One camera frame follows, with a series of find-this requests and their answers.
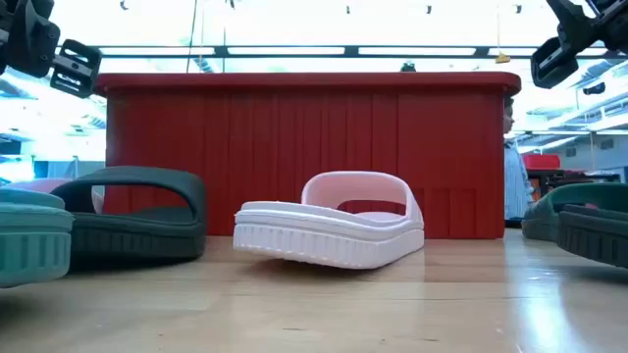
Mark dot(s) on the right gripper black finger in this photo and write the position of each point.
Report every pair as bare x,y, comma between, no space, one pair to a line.
554,64

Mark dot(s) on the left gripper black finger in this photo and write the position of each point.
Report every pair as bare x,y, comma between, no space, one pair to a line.
76,68

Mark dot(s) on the green rubber slide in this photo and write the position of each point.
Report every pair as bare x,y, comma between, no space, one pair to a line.
29,245
539,220

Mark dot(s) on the black rubber slide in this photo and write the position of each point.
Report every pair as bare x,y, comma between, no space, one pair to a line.
137,240
598,235

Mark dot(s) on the red plastic bin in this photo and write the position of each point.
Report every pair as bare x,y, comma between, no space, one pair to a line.
294,127

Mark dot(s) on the yellow hanging tag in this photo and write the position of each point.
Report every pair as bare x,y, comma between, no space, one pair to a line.
503,59

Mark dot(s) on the person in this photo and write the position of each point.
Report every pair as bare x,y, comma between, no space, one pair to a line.
515,186

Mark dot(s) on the black overhead beam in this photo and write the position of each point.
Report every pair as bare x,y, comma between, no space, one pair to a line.
350,50

